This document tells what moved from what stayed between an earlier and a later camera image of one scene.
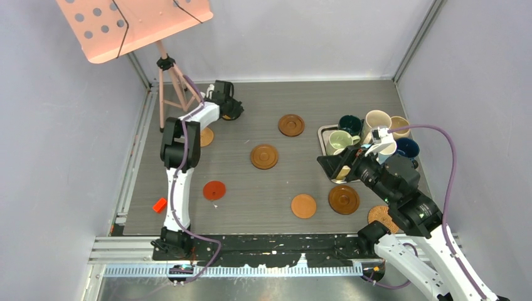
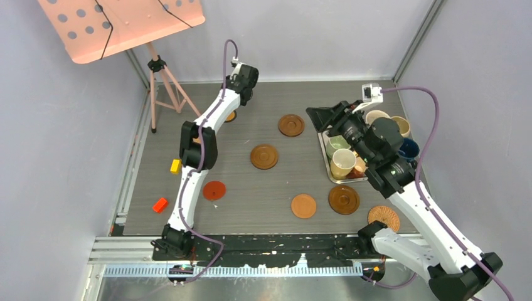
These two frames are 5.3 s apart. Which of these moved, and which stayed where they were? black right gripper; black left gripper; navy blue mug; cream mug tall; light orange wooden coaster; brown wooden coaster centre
Moved: black right gripper; black left gripper
Stayed: navy blue mug; cream mug tall; brown wooden coaster centre; light orange wooden coaster
